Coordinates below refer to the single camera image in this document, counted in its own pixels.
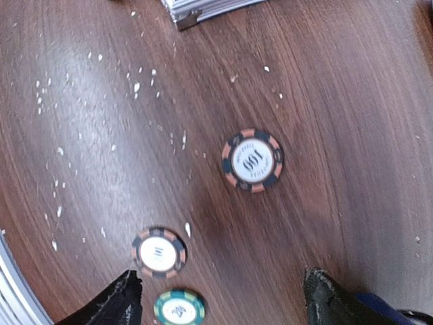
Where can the aluminium poker case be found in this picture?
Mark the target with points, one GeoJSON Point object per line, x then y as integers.
{"type": "Point", "coordinates": [188, 13]}

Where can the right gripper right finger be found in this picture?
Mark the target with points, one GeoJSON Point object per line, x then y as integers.
{"type": "Point", "coordinates": [328, 303]}

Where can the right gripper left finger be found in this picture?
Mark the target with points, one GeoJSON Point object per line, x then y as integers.
{"type": "Point", "coordinates": [118, 303]}

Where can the front aluminium rail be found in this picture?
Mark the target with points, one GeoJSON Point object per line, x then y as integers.
{"type": "Point", "coordinates": [19, 305]}

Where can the dark blue mug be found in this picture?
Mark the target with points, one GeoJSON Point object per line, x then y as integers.
{"type": "Point", "coordinates": [400, 316]}

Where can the black white poker chip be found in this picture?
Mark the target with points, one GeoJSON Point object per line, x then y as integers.
{"type": "Point", "coordinates": [159, 252]}

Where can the red black poker chip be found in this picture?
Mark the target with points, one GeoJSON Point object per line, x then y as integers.
{"type": "Point", "coordinates": [252, 160]}

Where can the green poker chip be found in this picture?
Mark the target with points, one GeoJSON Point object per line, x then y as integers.
{"type": "Point", "coordinates": [180, 307]}

